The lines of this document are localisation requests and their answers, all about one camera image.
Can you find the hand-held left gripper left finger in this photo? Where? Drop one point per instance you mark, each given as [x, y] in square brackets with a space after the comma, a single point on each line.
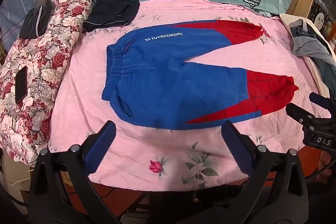
[101, 146]

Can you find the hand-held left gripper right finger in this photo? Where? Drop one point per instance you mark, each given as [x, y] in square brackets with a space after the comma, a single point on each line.
[236, 146]

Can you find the dark navy folded garment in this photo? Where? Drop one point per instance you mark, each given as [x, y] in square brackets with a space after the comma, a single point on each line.
[113, 12]

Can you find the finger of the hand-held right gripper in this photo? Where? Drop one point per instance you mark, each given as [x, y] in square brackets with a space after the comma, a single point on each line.
[319, 100]
[299, 113]

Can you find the grey garment with fur trim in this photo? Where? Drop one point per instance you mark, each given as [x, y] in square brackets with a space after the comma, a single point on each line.
[35, 20]

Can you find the black phone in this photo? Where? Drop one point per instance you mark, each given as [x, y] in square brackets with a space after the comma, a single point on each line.
[21, 85]

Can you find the blue and red pants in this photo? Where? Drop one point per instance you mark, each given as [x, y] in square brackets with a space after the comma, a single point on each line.
[170, 82]

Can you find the grey-blue clothes pile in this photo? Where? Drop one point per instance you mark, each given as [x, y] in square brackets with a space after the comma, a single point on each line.
[311, 45]

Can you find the pink floral bedsheet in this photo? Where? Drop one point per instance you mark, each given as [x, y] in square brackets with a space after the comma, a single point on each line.
[86, 108]

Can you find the red floral quilt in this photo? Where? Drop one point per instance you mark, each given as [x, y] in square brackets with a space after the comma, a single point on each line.
[52, 56]

